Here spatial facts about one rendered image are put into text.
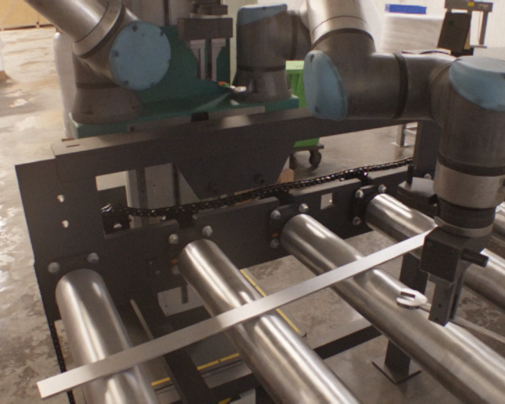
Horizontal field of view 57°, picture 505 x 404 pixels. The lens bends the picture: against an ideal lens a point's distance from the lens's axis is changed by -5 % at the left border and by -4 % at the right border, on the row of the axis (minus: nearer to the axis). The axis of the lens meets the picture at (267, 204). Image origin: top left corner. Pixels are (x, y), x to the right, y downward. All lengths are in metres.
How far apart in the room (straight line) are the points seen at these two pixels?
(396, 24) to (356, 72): 7.31
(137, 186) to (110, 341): 0.76
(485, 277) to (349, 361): 1.12
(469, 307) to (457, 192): 2.10
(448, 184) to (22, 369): 2.04
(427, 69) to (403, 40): 7.27
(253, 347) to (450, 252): 0.45
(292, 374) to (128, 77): 0.68
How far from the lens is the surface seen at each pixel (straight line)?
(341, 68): 0.64
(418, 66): 0.68
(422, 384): 2.20
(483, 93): 0.58
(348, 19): 0.70
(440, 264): 0.63
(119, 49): 1.08
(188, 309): 1.96
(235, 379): 1.65
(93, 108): 1.29
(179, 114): 1.35
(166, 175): 1.67
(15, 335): 2.56
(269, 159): 1.30
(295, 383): 0.85
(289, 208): 1.38
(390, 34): 7.95
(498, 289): 1.22
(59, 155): 1.11
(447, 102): 0.61
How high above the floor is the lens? 1.51
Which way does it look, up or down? 26 degrees down
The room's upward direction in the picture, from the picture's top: 1 degrees clockwise
